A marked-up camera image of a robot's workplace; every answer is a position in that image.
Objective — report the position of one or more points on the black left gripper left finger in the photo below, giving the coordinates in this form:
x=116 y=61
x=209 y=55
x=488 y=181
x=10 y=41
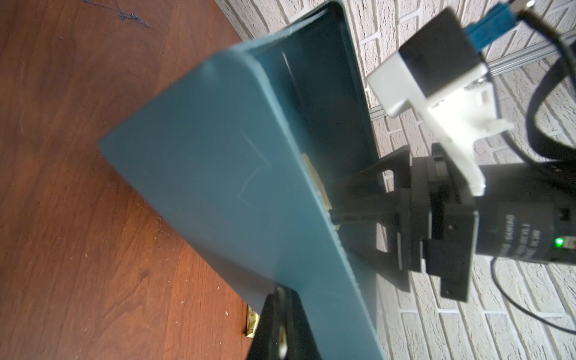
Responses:
x=270 y=340

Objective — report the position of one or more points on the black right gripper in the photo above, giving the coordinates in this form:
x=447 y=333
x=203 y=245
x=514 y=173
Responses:
x=437 y=215

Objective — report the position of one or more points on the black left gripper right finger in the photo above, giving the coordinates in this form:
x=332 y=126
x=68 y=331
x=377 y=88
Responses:
x=300 y=339

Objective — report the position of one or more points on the yellow cookie packet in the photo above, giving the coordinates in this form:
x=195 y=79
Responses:
x=317 y=181

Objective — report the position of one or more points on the teal pulled-out drawer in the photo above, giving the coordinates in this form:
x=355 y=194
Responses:
x=218 y=155

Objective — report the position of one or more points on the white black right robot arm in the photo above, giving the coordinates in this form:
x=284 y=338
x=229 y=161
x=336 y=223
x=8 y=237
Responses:
x=526 y=211

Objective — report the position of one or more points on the yellow handled pliers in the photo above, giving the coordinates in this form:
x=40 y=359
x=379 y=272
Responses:
x=252 y=322

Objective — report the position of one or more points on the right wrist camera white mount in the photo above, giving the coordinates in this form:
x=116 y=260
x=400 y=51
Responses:
x=440 y=74

